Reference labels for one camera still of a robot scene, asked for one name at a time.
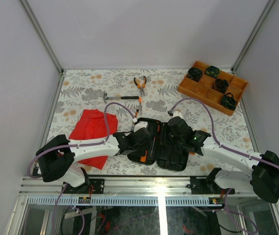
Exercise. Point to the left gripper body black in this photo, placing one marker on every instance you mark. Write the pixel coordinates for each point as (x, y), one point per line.
(139, 147)

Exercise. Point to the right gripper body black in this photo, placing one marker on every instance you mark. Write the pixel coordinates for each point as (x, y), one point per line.
(178, 139)

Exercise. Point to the black orange screwdriver large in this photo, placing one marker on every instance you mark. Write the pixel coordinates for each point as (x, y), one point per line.
(155, 133)

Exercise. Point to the black plastic tool case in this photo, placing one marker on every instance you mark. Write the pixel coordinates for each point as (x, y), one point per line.
(167, 152)

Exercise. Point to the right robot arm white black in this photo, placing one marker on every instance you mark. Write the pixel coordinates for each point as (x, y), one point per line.
(257, 172)

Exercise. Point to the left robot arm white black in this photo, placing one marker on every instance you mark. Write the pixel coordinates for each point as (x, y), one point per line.
(59, 158)

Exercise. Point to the thin black precision screwdriver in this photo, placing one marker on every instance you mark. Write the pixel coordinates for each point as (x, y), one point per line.
(136, 114)

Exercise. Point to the small orange tipped precision screwdriver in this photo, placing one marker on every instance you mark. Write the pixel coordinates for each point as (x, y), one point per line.
(140, 105)

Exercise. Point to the red cloth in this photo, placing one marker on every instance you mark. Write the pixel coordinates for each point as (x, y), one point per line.
(91, 126)

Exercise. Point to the small hammer black grip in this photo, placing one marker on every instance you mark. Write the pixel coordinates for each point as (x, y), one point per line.
(106, 97)

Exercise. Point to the orange wooden divided tray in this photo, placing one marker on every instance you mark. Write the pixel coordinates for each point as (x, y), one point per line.
(204, 88)

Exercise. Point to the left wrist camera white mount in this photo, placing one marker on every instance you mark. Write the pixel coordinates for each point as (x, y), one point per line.
(139, 125)

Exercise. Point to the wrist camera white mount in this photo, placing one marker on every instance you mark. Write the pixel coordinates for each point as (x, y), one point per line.
(139, 125)
(174, 114)

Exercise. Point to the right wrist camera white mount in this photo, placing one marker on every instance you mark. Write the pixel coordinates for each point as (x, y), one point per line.
(174, 114)

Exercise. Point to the orange handled pliers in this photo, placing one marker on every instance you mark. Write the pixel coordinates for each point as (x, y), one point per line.
(140, 86)

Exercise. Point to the aluminium frame rail front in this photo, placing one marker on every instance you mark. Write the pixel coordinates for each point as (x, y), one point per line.
(117, 191)

